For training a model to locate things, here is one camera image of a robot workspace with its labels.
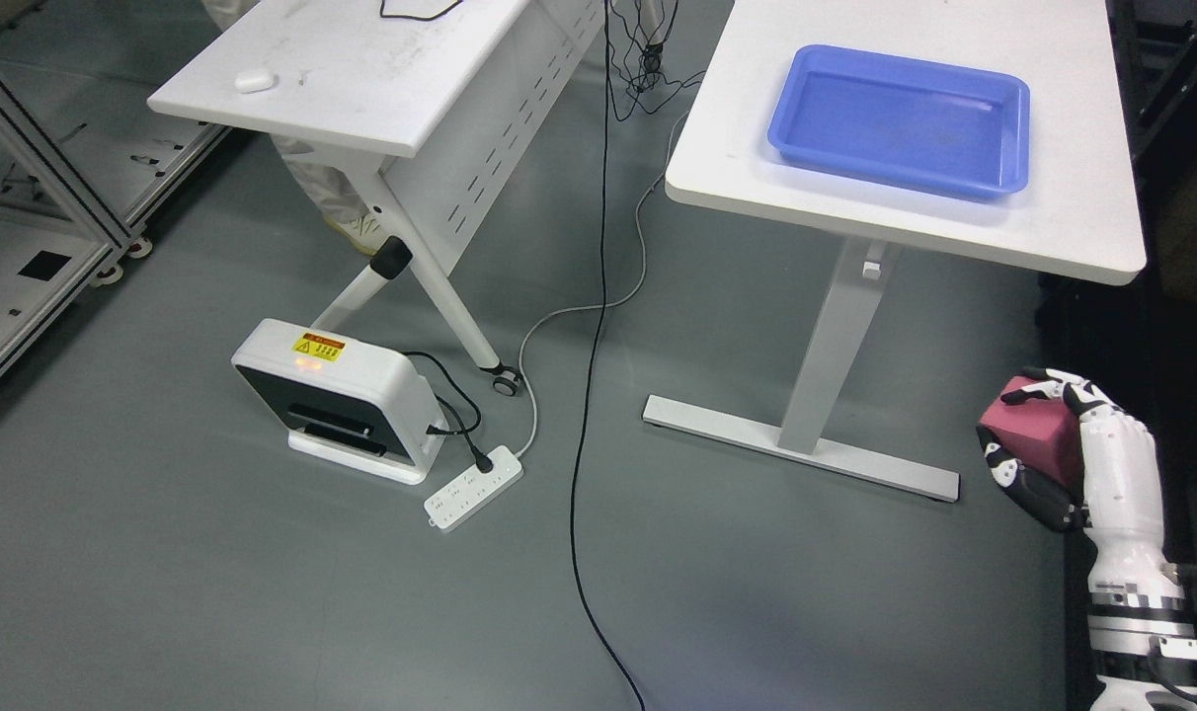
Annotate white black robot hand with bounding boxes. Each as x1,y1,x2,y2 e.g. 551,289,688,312
977,367,1184,607

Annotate pink red cube block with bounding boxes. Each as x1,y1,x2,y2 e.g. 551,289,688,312
978,399,1084,494

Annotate blue plastic tray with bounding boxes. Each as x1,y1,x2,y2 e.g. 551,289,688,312
766,44,1029,201

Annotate white standing desk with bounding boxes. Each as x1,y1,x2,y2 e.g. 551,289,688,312
643,1,1148,503

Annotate white power strip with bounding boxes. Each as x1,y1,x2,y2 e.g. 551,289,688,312
424,445,523,531

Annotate white box appliance on floor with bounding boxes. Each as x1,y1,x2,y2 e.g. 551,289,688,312
231,318,445,485

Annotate white folding table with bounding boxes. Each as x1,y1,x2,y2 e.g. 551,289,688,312
148,1,606,395

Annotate white small mouse device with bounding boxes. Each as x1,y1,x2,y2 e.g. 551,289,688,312
233,66,279,95

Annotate black long floor cable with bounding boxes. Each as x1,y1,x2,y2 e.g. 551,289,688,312
569,0,649,711

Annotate grey white floor cable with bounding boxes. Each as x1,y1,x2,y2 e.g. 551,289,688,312
514,109,693,460

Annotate aluminium frame cabinet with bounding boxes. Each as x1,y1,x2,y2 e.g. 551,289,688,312
0,57,227,381

